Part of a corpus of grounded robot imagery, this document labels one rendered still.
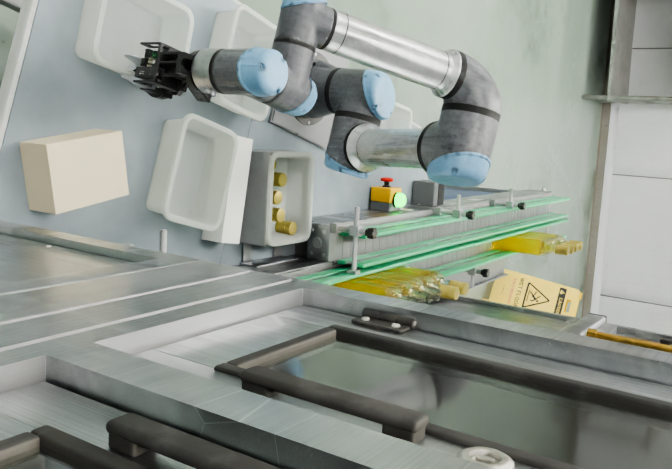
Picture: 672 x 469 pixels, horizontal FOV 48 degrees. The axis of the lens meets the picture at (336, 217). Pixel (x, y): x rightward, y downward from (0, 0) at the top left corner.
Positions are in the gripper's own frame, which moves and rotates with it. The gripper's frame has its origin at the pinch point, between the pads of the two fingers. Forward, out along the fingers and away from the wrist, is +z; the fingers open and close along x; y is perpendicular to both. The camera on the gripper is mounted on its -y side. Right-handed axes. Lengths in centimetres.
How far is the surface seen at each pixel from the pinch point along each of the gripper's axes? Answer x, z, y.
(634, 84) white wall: -182, 53, -632
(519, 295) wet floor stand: 32, 57, -409
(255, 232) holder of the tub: 25, 1, -45
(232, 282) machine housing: 32, -55, 27
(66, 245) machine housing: 32.3, -20.4, 23.4
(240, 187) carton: 15.5, -0.4, -35.3
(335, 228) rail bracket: 20, -10, -63
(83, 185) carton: 22.5, -1.8, 7.8
